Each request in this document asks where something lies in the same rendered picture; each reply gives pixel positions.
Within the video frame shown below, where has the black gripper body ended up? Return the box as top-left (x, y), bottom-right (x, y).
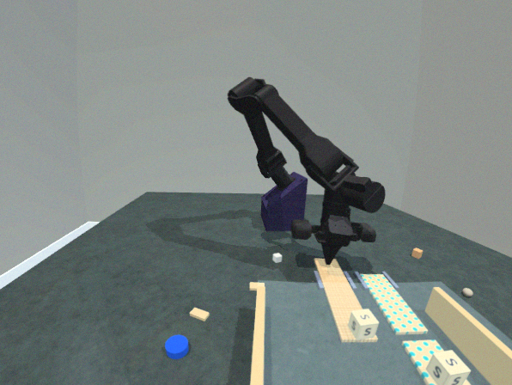
top-left (291, 199), bottom-right (376, 242)

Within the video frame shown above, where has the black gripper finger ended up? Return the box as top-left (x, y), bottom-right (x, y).
top-left (314, 234), bottom-right (331, 265)
top-left (328, 244), bottom-right (342, 265)

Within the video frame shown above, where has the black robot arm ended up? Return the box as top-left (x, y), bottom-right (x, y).
top-left (228, 77), bottom-right (386, 247)

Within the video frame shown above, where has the blue short cylinder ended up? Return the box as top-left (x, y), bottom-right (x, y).
top-left (165, 335), bottom-right (188, 359)

